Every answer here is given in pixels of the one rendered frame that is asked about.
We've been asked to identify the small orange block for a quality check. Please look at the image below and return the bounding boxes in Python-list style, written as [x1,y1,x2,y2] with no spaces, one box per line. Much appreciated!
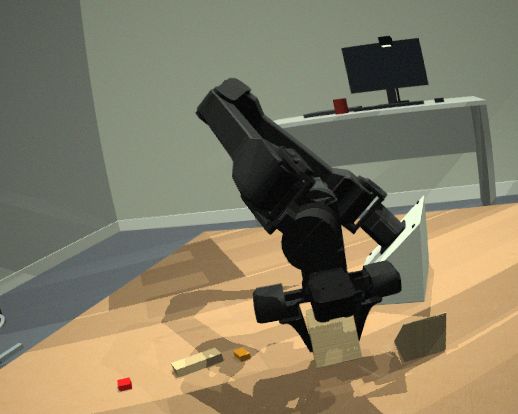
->
[234,348,251,362]

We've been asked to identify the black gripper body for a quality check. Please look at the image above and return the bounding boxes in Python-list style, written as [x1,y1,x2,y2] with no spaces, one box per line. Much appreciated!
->
[253,236,402,324]

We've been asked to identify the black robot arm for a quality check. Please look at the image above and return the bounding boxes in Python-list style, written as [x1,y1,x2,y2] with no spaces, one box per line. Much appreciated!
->
[196,78,406,323]

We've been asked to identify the small red block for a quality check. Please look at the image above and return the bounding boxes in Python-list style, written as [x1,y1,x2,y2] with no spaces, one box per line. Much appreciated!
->
[117,377,132,392]

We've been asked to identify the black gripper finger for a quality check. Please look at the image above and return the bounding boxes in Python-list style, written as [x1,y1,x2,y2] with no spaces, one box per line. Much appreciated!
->
[279,306,313,353]
[353,296,383,341]

